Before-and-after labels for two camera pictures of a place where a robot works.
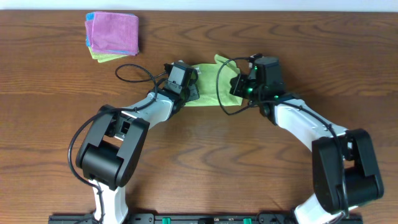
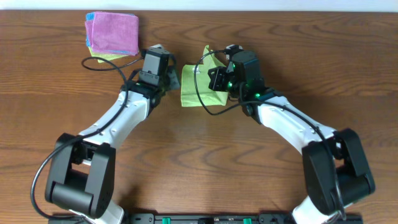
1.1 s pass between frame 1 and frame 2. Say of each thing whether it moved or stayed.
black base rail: stayed
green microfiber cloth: moved
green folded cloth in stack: stayed
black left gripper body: moved
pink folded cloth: stayed
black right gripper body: moved
